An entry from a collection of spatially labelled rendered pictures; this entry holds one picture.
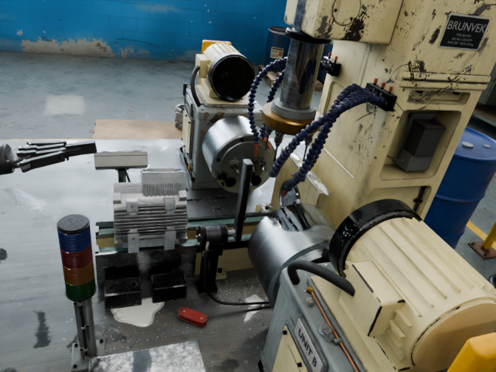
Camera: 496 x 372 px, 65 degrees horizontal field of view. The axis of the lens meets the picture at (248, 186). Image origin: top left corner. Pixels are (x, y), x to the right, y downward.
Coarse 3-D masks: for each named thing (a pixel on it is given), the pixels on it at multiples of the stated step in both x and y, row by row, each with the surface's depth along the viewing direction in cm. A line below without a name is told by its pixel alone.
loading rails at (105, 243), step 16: (96, 224) 122; (112, 224) 123; (192, 224) 130; (208, 224) 131; (256, 224) 137; (96, 240) 120; (112, 240) 122; (192, 240) 123; (96, 256) 110; (112, 256) 112; (128, 256) 114; (144, 256) 115; (160, 256) 117; (176, 256) 119; (192, 256) 121; (224, 256) 126; (240, 256) 128; (112, 272) 115; (128, 272) 117; (144, 272) 119; (160, 272) 121; (192, 272) 125; (224, 272) 127
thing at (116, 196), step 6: (180, 192) 112; (186, 192) 112; (114, 198) 106; (120, 198) 106; (180, 198) 111; (186, 198) 112; (180, 234) 113; (186, 234) 114; (114, 240) 108; (120, 240) 108; (180, 240) 113; (186, 240) 114; (114, 246) 108; (120, 246) 109
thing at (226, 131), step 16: (224, 128) 144; (240, 128) 141; (208, 144) 146; (224, 144) 137; (240, 144) 138; (208, 160) 145; (224, 160) 140; (240, 160) 142; (256, 160) 143; (272, 160) 147; (224, 176) 144; (240, 176) 146; (256, 176) 147
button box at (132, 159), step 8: (104, 152) 129; (112, 152) 130; (120, 152) 131; (128, 152) 132; (136, 152) 132; (144, 152) 133; (96, 160) 128; (104, 160) 129; (112, 160) 130; (120, 160) 131; (128, 160) 131; (136, 160) 132; (144, 160) 133; (96, 168) 131; (104, 168) 132; (112, 168) 134; (136, 168) 138
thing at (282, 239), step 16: (288, 208) 102; (304, 208) 102; (320, 208) 107; (272, 224) 100; (288, 224) 97; (304, 224) 96; (320, 224) 97; (256, 240) 102; (272, 240) 97; (288, 240) 94; (304, 240) 92; (320, 240) 92; (256, 256) 101; (272, 256) 94; (288, 256) 91; (304, 256) 90; (320, 256) 89; (256, 272) 103; (272, 272) 92; (272, 288) 94; (272, 304) 97
